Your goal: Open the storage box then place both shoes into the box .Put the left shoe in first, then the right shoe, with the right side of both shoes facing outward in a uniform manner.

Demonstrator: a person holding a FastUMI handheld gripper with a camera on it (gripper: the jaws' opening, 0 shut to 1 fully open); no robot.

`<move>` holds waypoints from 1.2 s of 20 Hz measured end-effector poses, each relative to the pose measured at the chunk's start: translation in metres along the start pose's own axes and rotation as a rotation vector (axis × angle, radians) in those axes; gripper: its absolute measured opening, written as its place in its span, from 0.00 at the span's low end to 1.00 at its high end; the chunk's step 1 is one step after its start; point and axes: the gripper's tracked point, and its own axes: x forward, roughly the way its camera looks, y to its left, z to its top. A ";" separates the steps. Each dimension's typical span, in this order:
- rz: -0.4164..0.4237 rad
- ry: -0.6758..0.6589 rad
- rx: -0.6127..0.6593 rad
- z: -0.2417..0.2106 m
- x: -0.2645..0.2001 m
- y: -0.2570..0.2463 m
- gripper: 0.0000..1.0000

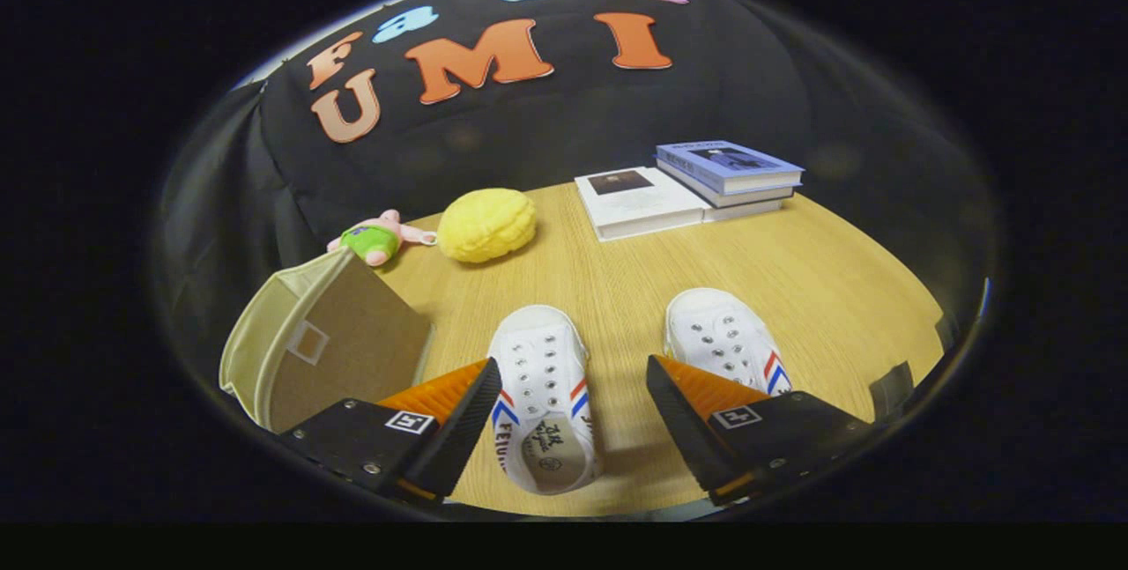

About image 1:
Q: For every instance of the grey cover book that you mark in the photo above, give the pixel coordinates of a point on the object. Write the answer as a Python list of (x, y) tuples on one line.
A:
[(745, 197)]

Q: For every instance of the white book dark photo cover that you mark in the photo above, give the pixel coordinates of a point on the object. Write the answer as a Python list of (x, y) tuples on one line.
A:
[(643, 200)]

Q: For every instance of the white shoe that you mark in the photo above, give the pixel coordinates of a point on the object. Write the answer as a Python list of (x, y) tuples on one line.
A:
[(718, 332), (539, 367)]

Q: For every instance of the pale thin book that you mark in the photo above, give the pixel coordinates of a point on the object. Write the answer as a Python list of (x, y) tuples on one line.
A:
[(745, 211)]

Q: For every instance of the blue cover book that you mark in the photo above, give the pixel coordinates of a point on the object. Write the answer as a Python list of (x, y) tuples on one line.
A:
[(731, 163)]

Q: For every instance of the beige fabric storage box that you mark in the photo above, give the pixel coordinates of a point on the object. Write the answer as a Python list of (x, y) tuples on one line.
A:
[(352, 350)]

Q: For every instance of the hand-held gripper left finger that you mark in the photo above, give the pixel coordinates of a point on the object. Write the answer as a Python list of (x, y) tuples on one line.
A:
[(463, 425)]

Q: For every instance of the pink green plush toy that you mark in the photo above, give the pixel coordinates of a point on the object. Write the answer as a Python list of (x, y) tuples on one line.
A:
[(370, 240)]

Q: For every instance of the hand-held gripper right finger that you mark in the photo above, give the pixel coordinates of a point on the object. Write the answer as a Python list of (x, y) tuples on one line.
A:
[(683, 425)]

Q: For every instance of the black table clamp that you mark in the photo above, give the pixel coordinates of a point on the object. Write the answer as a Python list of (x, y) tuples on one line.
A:
[(892, 389)]

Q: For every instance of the yellow plush ball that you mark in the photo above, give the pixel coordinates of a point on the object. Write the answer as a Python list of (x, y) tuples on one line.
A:
[(485, 225)]

